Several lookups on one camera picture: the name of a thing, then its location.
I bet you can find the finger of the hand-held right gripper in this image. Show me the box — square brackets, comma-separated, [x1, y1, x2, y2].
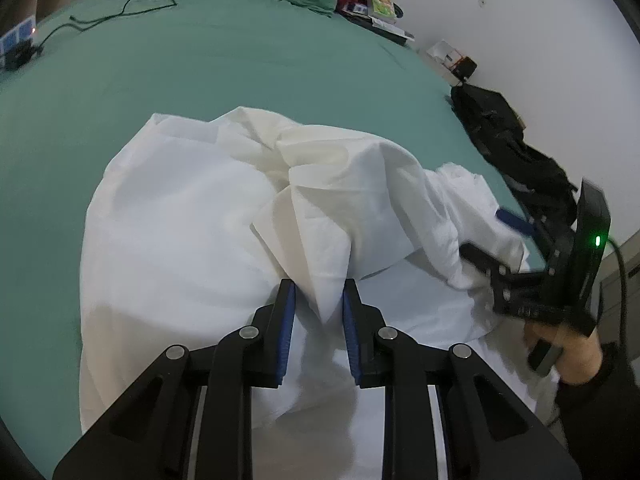
[460, 242, 551, 321]
[495, 207, 571, 261]

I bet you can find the white carton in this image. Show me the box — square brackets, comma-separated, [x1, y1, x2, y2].
[427, 40, 463, 68]

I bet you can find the blue power strip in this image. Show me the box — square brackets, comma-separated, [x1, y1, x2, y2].
[0, 17, 38, 56]

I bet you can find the person's right hand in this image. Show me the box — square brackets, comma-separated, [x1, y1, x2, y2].
[522, 321, 603, 387]

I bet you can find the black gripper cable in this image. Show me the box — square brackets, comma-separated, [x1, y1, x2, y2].
[600, 237, 628, 351]

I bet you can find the white hooded jacket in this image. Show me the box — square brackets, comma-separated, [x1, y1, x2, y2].
[79, 106, 561, 480]

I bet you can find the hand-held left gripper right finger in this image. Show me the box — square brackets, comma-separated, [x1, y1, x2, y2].
[342, 280, 583, 480]

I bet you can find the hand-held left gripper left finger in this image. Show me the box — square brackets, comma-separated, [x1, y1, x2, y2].
[52, 279, 297, 480]

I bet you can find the person's right forearm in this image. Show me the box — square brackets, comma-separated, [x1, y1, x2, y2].
[552, 342, 640, 480]

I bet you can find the black charger adapter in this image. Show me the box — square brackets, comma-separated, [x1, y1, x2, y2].
[5, 45, 43, 71]

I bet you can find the pile of black clothes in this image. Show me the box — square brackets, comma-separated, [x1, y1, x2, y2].
[450, 82, 583, 241]

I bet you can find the black charging cable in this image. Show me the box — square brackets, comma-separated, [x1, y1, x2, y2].
[70, 0, 178, 33]

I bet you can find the green snack pack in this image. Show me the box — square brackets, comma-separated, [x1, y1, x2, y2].
[369, 0, 401, 25]

